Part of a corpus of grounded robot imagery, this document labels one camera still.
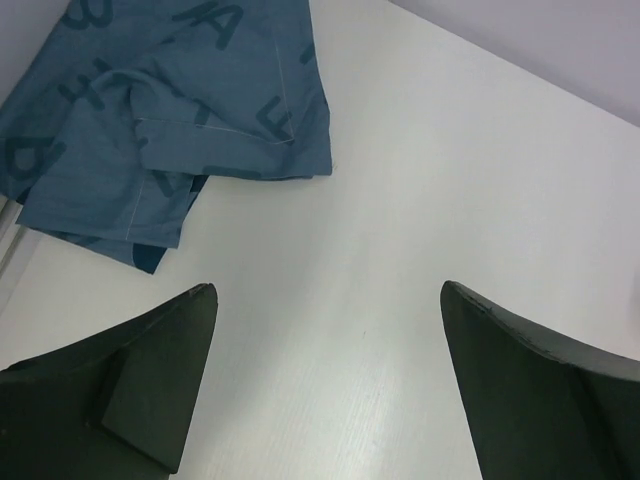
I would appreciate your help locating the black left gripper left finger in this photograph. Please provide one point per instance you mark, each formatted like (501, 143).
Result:
(116, 405)

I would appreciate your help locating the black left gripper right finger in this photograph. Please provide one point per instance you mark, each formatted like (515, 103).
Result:
(539, 404)

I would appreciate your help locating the blue letter-print placemat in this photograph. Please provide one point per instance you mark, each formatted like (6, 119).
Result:
(130, 106)

